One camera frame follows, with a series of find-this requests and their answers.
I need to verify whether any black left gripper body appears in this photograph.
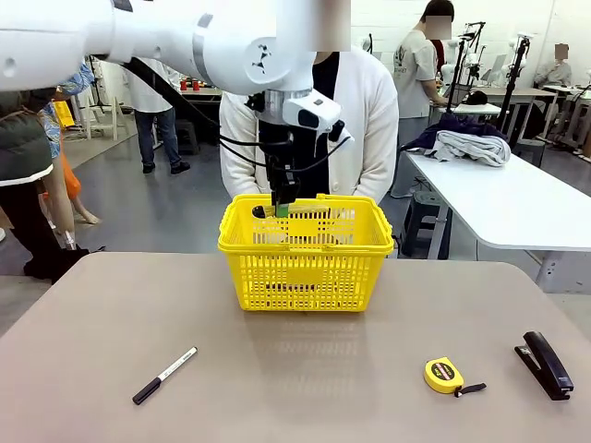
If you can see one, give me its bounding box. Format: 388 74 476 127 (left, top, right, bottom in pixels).
258 117 302 186

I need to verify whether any yellow tape measure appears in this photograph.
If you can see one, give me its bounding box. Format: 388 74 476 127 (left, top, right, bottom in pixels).
422 355 488 399

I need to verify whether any yellow plastic shopping basket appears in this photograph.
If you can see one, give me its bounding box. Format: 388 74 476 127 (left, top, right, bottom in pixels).
216 192 396 314

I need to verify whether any person in white cardigan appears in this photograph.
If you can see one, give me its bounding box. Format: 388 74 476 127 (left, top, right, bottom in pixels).
219 45 401 208

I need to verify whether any person in white shirt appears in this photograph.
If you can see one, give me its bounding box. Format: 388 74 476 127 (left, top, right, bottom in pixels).
127 59 191 175

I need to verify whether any person in grey t-shirt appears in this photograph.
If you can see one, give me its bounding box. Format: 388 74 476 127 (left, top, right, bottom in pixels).
392 0 456 199

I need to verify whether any seated person in grey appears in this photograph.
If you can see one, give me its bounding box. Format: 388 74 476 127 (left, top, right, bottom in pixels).
535 43 574 90

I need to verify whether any small dark stool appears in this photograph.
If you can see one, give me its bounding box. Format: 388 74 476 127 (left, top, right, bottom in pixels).
175 118 201 156

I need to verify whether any white step stool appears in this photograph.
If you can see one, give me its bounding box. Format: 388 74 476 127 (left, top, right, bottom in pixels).
84 94 131 140

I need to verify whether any navy garment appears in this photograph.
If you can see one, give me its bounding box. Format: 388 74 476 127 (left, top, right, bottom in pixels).
400 113 509 161

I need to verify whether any grey white garment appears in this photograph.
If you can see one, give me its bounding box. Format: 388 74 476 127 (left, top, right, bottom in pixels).
433 130 513 167

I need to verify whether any blue patterned shirt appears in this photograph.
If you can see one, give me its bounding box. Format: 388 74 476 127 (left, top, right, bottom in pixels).
39 62 97 161

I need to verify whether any mannequin in orange garment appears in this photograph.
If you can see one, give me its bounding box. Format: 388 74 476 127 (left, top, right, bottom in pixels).
39 151 102 251

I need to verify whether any yellow floor sign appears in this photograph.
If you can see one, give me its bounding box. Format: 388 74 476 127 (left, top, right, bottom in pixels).
53 100 77 129

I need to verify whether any white marker black cap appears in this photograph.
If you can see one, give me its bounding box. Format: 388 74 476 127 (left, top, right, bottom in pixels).
131 345 199 406

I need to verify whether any black tripod stand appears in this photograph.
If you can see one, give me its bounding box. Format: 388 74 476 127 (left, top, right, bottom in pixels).
496 34 533 139

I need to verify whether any dark grey stool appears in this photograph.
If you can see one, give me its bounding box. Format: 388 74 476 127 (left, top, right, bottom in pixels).
512 138 548 168

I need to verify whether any figure in dark green jacket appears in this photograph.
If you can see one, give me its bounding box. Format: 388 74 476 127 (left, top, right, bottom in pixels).
0 90 91 283

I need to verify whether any black stapler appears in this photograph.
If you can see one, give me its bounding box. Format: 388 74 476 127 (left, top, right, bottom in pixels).
513 329 575 401

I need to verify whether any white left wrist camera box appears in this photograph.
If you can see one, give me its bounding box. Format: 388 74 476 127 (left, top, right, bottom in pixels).
282 90 346 142

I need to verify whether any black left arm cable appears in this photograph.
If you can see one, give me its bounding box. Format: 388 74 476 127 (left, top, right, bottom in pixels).
123 54 353 175

